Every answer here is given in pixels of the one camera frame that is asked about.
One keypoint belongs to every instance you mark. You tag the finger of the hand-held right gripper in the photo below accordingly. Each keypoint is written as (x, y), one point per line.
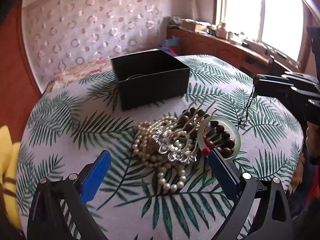
(272, 88)
(271, 76)

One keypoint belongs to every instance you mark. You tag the cardboard box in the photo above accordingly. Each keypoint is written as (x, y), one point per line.
(193, 25)

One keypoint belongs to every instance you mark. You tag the window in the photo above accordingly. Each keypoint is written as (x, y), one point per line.
(275, 15)

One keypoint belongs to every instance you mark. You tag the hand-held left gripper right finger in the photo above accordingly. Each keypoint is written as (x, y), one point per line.
(222, 172)

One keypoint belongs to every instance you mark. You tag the pale jade bangle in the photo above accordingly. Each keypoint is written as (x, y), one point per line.
(236, 137)

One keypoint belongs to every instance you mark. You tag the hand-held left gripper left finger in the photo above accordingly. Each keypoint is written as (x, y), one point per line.
(96, 172)

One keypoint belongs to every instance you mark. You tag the floral bedding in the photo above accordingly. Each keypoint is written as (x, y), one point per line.
(82, 72)

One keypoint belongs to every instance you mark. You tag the circle patterned headboard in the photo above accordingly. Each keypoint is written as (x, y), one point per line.
(87, 25)

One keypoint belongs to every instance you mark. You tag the silver hair comb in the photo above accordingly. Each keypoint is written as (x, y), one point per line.
(175, 142)

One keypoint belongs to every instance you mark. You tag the black box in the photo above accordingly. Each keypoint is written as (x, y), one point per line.
(150, 80)

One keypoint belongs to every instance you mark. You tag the yellow cloth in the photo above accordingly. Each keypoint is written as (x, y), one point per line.
(8, 170)

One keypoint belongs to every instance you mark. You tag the colourful patterned cloth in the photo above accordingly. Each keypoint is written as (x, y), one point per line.
(303, 187)

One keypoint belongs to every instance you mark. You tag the wooden cabinet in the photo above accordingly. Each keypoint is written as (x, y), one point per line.
(225, 51)

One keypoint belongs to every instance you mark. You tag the blue and red cloth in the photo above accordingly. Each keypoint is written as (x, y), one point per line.
(171, 45)

